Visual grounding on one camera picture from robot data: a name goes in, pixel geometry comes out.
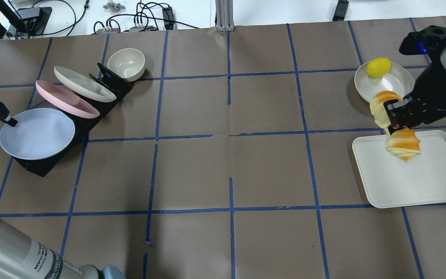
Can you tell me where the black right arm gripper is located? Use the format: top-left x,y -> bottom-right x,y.
383,64 -> 446,132

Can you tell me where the light blue plate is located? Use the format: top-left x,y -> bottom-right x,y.
0,108 -> 75,160

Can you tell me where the twisted bread roll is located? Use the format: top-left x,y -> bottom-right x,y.
369,91 -> 421,162

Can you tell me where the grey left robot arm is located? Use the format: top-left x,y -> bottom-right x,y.
0,63 -> 130,279

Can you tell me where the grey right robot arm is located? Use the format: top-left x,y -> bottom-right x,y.
383,25 -> 446,134

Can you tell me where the pink plate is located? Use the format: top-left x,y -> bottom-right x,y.
35,81 -> 100,119

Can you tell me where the cream white plate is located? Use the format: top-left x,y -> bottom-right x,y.
54,66 -> 117,103

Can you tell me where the black plate rack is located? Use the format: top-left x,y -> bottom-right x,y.
14,63 -> 133,177

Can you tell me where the white shallow bowl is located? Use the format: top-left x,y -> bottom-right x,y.
354,62 -> 415,103

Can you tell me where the yellow lemon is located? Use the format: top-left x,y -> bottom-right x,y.
366,58 -> 392,78

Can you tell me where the white rectangular tray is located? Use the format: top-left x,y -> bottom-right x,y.
352,130 -> 446,208

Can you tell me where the cream white bowl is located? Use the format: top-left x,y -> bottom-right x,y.
107,48 -> 146,82

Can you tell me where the black cables bundle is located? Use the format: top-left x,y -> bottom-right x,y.
93,1 -> 200,35

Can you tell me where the aluminium frame post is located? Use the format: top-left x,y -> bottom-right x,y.
215,0 -> 235,32

